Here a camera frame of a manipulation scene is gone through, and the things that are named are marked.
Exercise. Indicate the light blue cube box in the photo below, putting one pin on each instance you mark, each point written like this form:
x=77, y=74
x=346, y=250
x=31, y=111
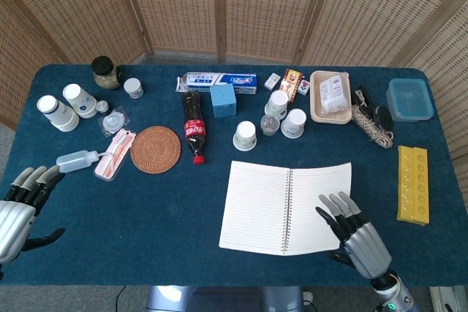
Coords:
x=223, y=102

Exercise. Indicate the small clear glass cup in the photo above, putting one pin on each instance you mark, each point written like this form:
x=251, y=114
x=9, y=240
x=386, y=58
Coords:
x=270, y=125

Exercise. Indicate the tiny clear capped vial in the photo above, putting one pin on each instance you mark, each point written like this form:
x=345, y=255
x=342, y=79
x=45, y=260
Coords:
x=102, y=107

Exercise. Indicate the round woven rattan coaster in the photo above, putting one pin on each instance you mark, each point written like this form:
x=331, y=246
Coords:
x=155, y=149

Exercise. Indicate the round item in clear bag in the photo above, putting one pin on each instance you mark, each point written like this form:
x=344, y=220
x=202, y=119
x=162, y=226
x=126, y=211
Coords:
x=114, y=121

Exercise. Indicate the white plastic packet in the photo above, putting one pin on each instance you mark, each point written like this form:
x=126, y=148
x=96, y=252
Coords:
x=333, y=94

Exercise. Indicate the white floor stand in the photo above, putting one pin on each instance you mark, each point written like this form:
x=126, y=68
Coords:
x=444, y=299

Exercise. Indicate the pink toothbrush package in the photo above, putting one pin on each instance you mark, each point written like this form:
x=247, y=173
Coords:
x=113, y=156

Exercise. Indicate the green print paper cup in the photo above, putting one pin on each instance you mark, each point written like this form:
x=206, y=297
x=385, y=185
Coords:
x=245, y=136
x=277, y=103

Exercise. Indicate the dark blue table cloth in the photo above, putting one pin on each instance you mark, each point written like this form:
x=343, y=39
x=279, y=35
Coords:
x=146, y=224

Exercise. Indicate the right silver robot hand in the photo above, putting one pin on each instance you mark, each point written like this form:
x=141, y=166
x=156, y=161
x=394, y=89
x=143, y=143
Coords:
x=365, y=250

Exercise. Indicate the beige rectangular tray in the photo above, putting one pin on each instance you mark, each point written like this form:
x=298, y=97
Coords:
x=316, y=107

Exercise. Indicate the yellow block with holes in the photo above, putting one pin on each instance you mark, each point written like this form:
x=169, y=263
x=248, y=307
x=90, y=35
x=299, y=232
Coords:
x=413, y=184

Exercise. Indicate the blue plastic lidded container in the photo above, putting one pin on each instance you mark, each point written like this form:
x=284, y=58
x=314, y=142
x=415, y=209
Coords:
x=410, y=100

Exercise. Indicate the blue white toothpaste box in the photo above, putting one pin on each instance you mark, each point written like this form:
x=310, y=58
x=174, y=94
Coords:
x=219, y=81

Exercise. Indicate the glass jar black lid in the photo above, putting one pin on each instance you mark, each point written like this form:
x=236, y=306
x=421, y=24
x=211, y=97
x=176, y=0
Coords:
x=106, y=74

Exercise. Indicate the small white red tile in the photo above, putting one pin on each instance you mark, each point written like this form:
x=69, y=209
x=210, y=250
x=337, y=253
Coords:
x=303, y=87

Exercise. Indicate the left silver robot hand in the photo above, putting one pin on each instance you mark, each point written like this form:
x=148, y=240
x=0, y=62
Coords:
x=14, y=220

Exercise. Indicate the spiral notebook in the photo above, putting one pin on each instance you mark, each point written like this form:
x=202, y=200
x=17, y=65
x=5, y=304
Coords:
x=263, y=206

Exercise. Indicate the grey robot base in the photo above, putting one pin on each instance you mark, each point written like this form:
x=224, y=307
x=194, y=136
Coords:
x=226, y=299

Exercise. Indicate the black oval brush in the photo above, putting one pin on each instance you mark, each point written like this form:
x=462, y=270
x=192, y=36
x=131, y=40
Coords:
x=383, y=118

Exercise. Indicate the small white box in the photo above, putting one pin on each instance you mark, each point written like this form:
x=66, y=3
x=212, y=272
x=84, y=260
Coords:
x=272, y=82

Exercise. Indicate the black binder clip tool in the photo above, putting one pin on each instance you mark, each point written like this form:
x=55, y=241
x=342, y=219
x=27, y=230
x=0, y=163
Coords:
x=363, y=98

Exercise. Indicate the cola bottle red cap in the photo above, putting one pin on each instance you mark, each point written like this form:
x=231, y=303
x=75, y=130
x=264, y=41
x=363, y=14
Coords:
x=194, y=125

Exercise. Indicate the red playing card box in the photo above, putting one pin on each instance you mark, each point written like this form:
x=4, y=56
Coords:
x=291, y=83

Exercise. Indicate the white plug socket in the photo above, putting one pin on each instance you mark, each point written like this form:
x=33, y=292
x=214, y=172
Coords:
x=308, y=296

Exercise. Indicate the blue print paper cup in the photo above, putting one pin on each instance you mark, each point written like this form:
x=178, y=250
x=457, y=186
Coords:
x=293, y=123

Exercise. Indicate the black white twine bundle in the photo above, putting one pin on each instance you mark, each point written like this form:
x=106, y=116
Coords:
x=369, y=125

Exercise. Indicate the white paper cup stack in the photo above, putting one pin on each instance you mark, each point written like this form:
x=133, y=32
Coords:
x=58, y=114

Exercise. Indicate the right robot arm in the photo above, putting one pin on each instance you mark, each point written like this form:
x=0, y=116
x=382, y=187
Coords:
x=396, y=295

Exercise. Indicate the woven bamboo folding screen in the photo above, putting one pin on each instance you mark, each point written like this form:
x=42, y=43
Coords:
x=256, y=5

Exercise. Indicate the clear plastic squeeze bottle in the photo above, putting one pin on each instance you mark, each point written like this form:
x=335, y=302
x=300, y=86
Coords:
x=73, y=160

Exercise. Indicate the small white cream jar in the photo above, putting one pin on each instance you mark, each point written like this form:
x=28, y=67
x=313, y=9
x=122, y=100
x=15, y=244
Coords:
x=133, y=88

